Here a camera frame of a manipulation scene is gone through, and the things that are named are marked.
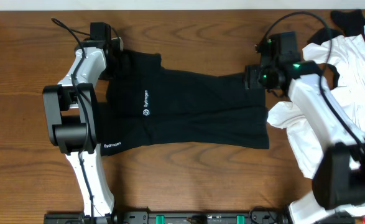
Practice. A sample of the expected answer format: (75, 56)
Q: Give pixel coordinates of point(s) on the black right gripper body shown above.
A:
(260, 78)

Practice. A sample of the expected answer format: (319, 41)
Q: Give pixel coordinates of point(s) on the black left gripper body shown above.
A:
(114, 58)

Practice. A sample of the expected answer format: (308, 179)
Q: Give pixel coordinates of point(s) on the black Sydrogen t-shirt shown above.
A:
(147, 104)

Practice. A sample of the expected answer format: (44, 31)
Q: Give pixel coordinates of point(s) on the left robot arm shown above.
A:
(72, 115)

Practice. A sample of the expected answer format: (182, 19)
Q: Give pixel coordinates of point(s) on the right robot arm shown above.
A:
(339, 181)

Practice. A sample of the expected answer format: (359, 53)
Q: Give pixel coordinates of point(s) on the white shirt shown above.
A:
(348, 56)

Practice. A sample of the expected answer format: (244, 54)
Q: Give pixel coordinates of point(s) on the black garment at corner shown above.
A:
(350, 24)

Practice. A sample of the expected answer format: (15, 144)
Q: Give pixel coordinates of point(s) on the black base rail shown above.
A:
(255, 216)

